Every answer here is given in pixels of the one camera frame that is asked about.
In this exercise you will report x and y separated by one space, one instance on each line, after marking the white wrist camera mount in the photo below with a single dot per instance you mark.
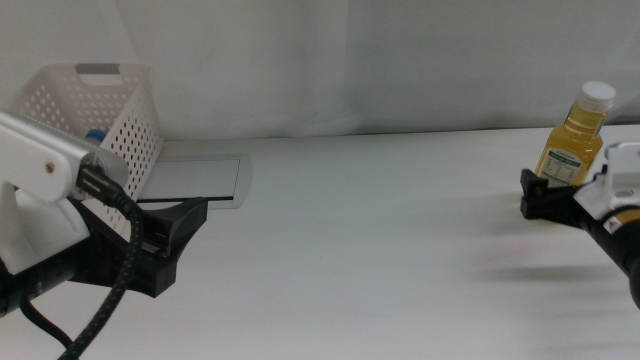
30 165
620 175

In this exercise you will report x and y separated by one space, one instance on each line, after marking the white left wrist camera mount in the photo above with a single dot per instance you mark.
30 165

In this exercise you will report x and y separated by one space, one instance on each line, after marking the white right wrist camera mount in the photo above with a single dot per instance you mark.
620 175

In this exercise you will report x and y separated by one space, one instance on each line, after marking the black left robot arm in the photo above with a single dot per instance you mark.
30 287

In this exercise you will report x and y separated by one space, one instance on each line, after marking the yellow juice bottle white cap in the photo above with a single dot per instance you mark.
575 145

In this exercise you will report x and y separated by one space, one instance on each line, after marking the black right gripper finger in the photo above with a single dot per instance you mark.
534 197

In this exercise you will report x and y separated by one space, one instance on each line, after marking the white fabric backdrop curtain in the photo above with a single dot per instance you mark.
425 65

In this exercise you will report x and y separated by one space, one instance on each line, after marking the clear water bottle blue cap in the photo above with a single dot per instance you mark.
95 135

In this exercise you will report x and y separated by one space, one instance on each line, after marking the white perforated plastic basket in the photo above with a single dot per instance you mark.
65 100

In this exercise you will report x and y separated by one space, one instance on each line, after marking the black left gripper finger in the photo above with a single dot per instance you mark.
185 220

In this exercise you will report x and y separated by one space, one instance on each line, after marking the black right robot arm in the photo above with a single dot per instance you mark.
622 245

